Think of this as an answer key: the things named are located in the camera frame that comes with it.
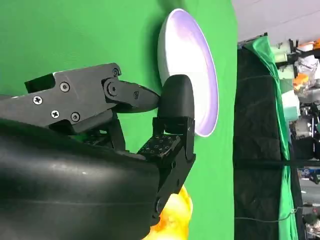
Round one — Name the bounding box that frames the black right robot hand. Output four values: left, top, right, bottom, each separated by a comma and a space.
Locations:
0, 62, 197, 240

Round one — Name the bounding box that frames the orange and white bread roll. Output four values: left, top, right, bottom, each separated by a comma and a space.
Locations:
147, 186, 194, 240

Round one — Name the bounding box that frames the green table cloth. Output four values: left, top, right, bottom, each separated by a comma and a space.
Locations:
0, 0, 238, 240

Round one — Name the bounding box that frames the lilac plate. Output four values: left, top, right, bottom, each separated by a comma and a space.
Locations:
156, 8, 220, 138

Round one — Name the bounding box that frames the black backdrop curtain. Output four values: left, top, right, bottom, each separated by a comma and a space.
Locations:
232, 32, 301, 240

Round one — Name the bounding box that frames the green hanging cloth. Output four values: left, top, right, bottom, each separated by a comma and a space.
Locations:
243, 37, 305, 240

